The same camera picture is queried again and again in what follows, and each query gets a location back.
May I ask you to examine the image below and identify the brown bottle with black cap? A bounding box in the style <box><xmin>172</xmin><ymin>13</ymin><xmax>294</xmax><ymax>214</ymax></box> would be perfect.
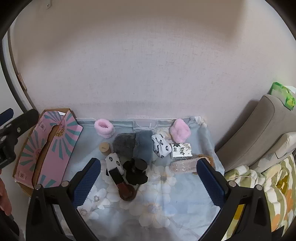
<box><xmin>109</xmin><ymin>169</ymin><xmax>136</xmax><ymax>201</ymax></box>

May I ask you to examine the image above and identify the grey beige sofa cushion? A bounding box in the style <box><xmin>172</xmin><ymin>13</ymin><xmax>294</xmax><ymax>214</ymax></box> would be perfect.
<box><xmin>216</xmin><ymin>94</ymin><xmax>293</xmax><ymax>173</ymax></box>

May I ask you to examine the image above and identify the yellow green floral blanket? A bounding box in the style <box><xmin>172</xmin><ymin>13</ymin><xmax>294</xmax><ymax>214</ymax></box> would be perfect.
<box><xmin>223</xmin><ymin>154</ymin><xmax>296</xmax><ymax>241</ymax></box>

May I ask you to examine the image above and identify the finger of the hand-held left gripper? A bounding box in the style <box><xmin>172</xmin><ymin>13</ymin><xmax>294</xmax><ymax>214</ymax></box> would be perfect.
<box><xmin>0</xmin><ymin>109</ymin><xmax>40</xmax><ymax>145</ymax></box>
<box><xmin>0</xmin><ymin>108</ymin><xmax>14</xmax><ymax>127</ymax></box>

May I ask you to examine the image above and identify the cardboard box with pink liner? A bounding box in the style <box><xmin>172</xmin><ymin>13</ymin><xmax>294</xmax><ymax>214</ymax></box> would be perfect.
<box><xmin>13</xmin><ymin>108</ymin><xmax>84</xmax><ymax>198</ymax></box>

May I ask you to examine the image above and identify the brown ring hair tie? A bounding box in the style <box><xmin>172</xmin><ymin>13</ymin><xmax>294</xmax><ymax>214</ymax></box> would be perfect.
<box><xmin>198</xmin><ymin>156</ymin><xmax>214</xmax><ymax>166</ymax></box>

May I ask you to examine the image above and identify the light blue floral tablecloth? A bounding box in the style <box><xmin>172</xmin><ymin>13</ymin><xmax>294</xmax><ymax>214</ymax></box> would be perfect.
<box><xmin>52</xmin><ymin>115</ymin><xmax>226</xmax><ymax>241</ymax></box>

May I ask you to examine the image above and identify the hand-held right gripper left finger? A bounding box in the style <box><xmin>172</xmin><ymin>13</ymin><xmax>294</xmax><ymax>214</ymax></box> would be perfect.
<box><xmin>26</xmin><ymin>158</ymin><xmax>102</xmax><ymax>241</ymax></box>

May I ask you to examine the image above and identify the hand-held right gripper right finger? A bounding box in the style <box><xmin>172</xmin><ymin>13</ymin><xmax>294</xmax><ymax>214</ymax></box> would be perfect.
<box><xmin>196</xmin><ymin>158</ymin><xmax>271</xmax><ymax>241</ymax></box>

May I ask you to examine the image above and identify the black hair clip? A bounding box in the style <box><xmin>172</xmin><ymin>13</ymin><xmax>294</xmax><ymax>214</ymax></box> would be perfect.
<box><xmin>122</xmin><ymin>159</ymin><xmax>148</xmax><ymax>185</ymax></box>

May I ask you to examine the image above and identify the person's left hand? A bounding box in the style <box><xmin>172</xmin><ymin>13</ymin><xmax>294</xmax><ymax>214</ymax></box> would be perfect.
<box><xmin>0</xmin><ymin>179</ymin><xmax>12</xmax><ymax>216</ymax></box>

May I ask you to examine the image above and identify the green tissue packet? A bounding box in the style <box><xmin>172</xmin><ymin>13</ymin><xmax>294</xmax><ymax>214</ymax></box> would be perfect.
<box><xmin>270</xmin><ymin>82</ymin><xmax>296</xmax><ymax>110</ymax></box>

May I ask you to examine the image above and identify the white box with black print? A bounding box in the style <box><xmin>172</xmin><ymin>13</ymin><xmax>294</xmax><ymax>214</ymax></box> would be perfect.
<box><xmin>170</xmin><ymin>143</ymin><xmax>193</xmax><ymax>159</ymax></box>

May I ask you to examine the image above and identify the pale ribbed fabric roll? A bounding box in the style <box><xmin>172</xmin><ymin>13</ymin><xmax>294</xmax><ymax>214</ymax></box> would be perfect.
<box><xmin>169</xmin><ymin>160</ymin><xmax>199</xmax><ymax>175</ymax></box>

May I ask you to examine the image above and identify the white pillow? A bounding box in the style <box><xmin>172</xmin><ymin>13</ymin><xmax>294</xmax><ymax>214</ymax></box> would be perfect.
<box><xmin>248</xmin><ymin>132</ymin><xmax>296</xmax><ymax>172</ymax></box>

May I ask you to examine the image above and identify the grey fuzzy cloth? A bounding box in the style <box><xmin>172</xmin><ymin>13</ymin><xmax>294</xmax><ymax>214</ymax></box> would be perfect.
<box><xmin>112</xmin><ymin>130</ymin><xmax>155</xmax><ymax>164</ymax></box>

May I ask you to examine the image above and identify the door frame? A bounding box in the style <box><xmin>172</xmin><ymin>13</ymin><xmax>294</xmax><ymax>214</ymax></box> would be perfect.
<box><xmin>8</xmin><ymin>30</ymin><xmax>38</xmax><ymax>110</ymax></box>

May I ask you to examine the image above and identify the white sock with black print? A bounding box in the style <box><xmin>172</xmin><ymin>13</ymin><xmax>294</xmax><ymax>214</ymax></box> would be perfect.
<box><xmin>151</xmin><ymin>134</ymin><xmax>173</xmax><ymax>159</ymax></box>
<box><xmin>102</xmin><ymin>153</ymin><xmax>125</xmax><ymax>180</ymax></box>

